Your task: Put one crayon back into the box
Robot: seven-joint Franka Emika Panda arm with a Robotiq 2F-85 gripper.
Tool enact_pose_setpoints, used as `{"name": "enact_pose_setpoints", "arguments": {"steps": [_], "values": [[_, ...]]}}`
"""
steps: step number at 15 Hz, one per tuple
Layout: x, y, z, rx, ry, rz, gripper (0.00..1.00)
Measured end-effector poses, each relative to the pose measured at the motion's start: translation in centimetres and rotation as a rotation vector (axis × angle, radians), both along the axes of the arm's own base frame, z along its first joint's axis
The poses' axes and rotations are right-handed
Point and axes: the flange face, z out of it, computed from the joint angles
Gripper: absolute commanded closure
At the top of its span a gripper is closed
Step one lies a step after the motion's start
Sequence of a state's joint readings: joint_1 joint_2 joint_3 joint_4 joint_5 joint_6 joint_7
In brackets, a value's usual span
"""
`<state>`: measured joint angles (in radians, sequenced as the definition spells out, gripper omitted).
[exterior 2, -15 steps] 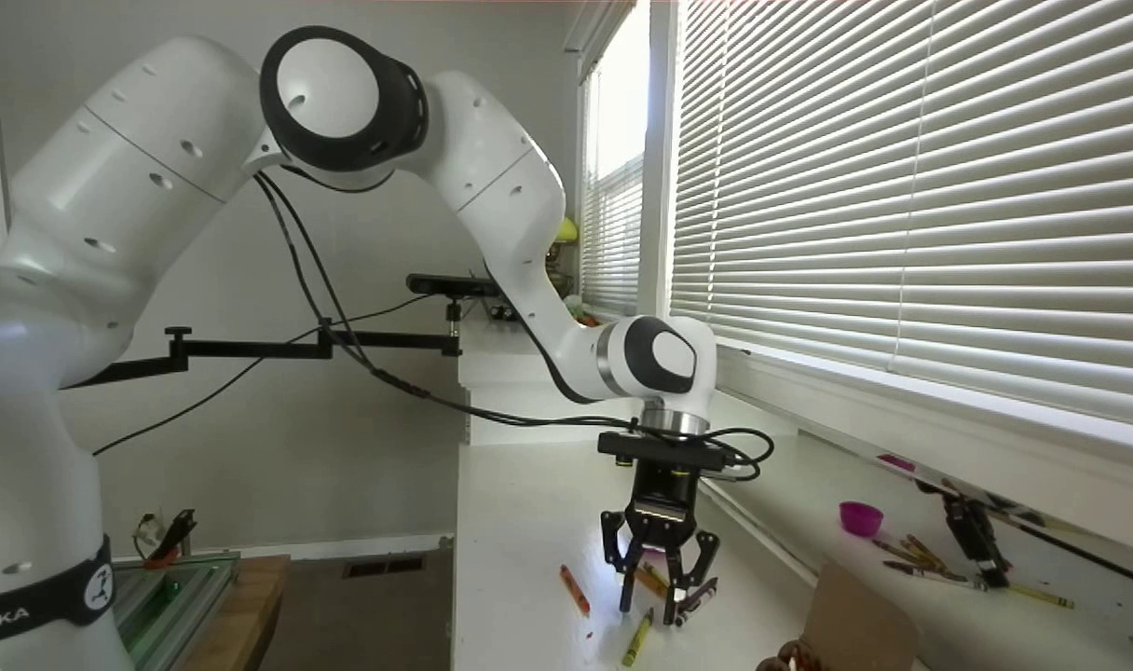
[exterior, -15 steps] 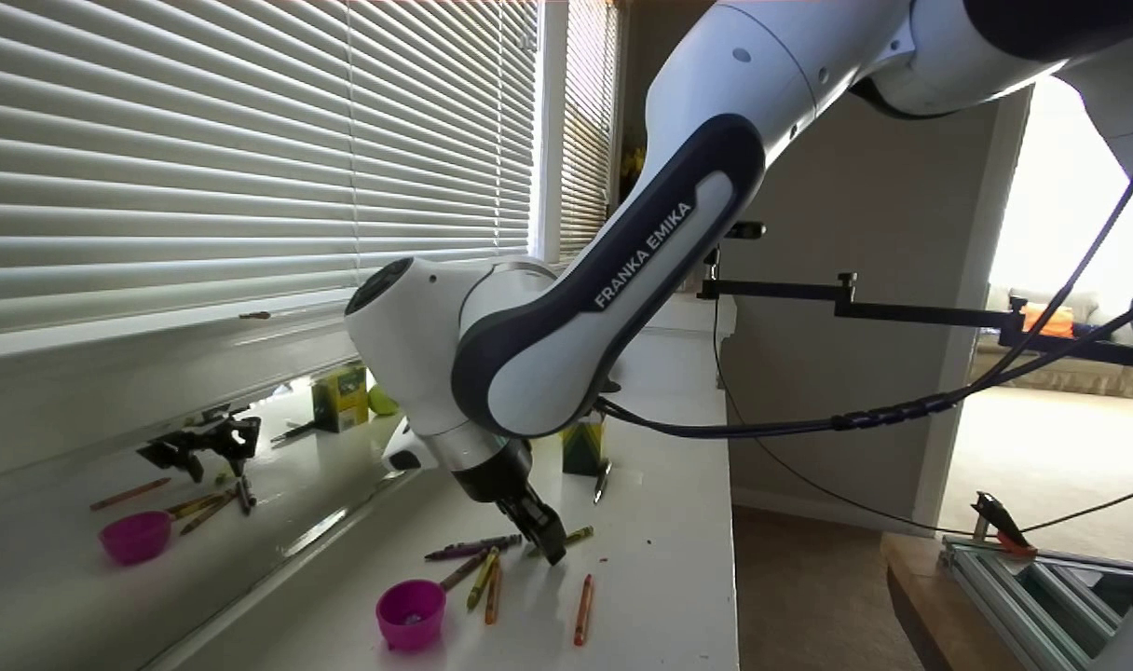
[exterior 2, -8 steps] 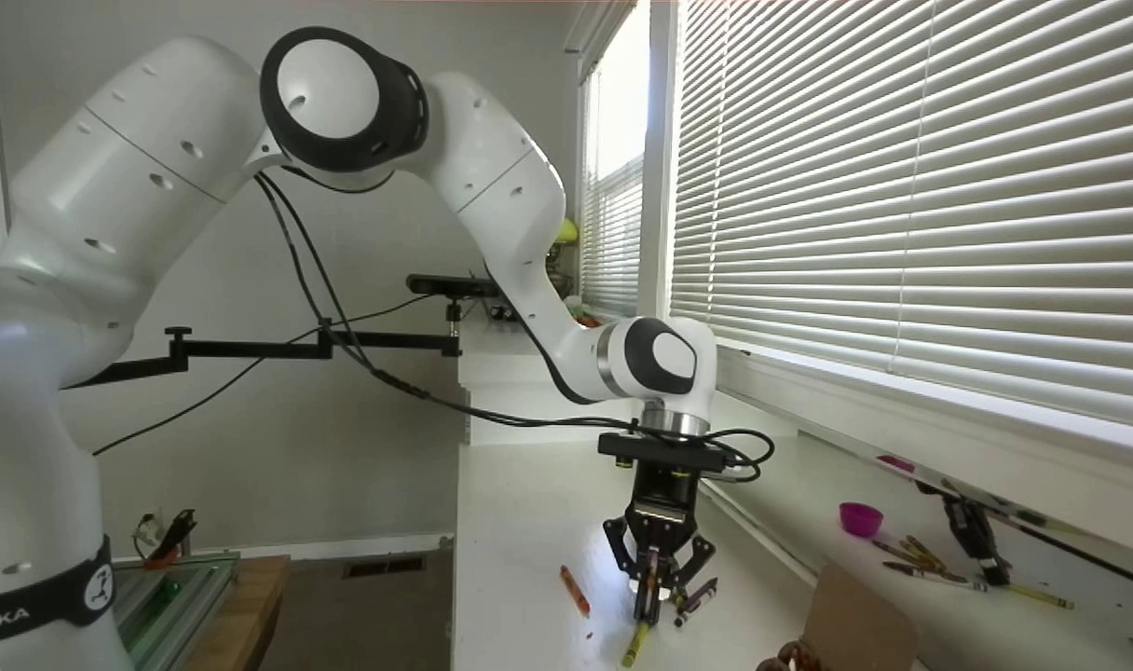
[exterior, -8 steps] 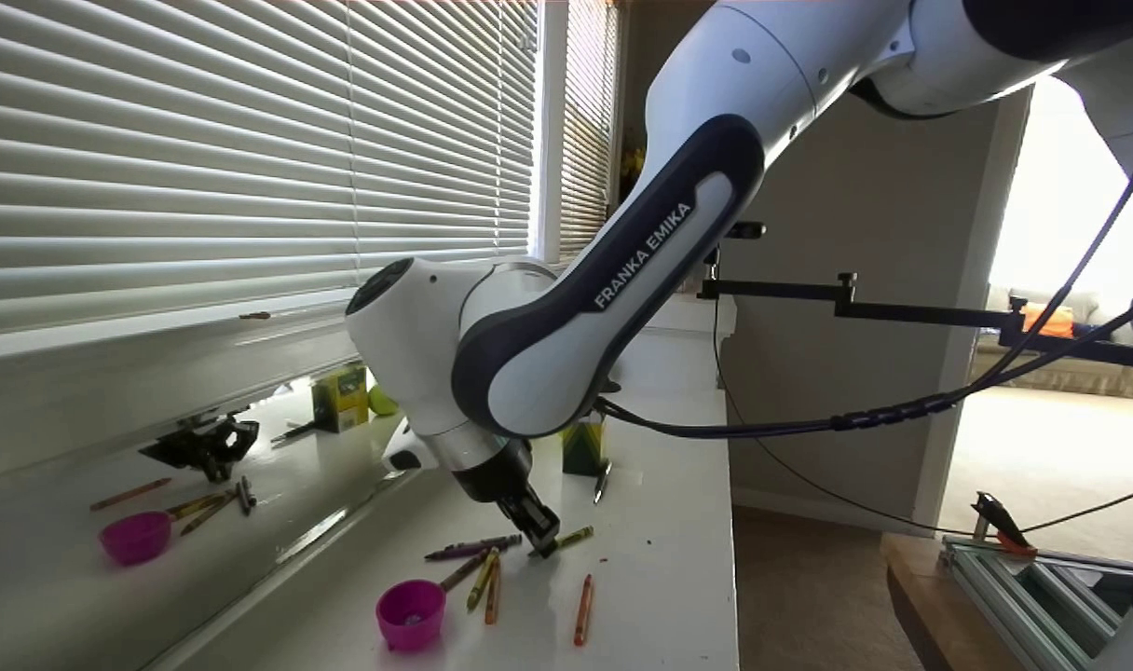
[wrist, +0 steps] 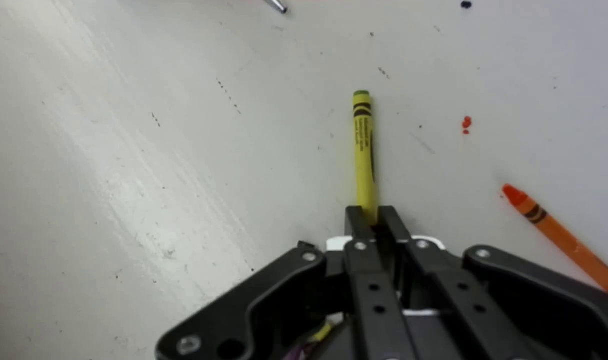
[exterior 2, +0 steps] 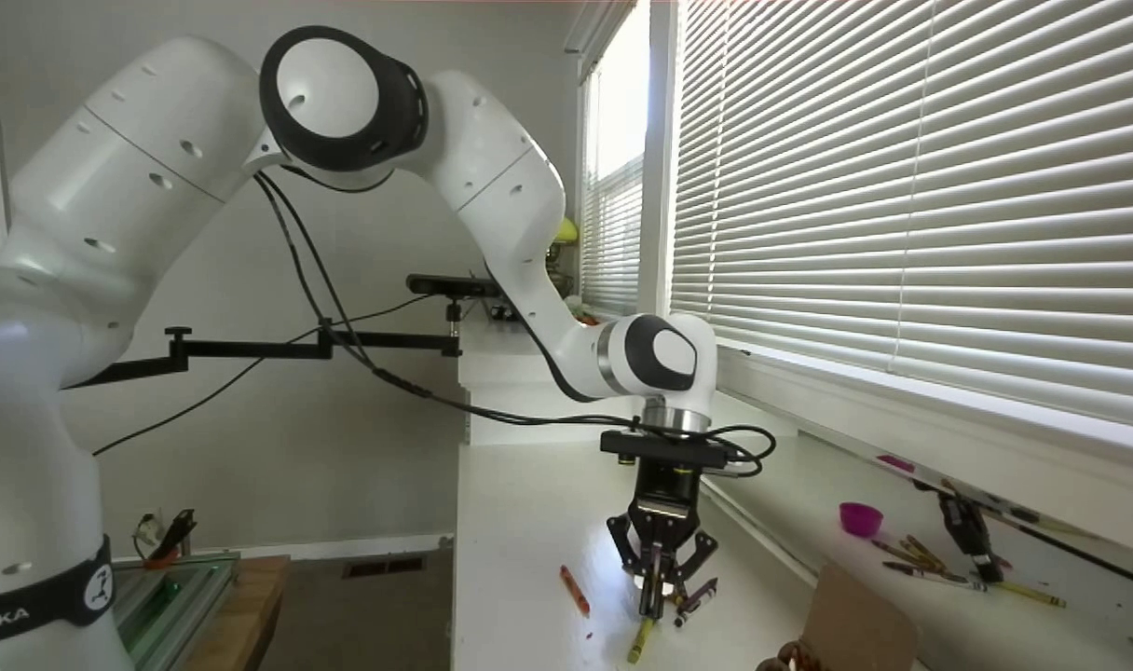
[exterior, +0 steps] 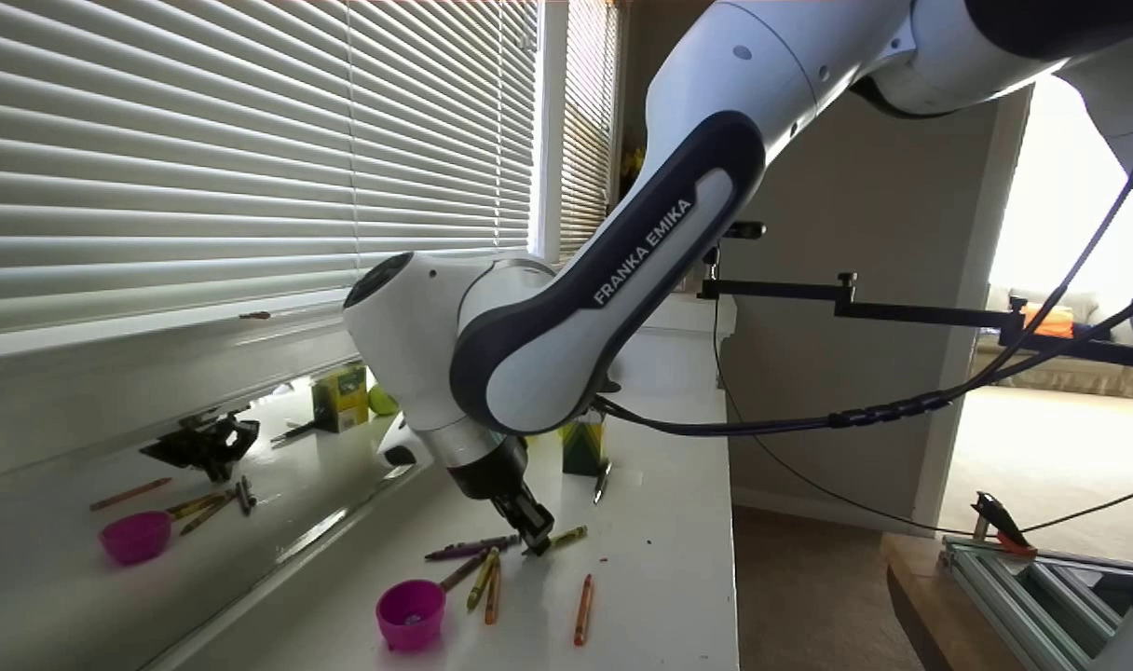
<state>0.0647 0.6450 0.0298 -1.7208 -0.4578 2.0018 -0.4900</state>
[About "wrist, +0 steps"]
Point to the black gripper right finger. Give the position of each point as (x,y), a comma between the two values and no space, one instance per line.
(464,292)

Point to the dark grey pen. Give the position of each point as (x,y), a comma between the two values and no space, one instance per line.
(278,7)

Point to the yellow crayon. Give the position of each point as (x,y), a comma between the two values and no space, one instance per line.
(364,153)

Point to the orange crayon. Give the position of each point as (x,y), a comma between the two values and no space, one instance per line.
(556,235)

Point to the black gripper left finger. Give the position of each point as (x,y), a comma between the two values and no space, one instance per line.
(366,287)

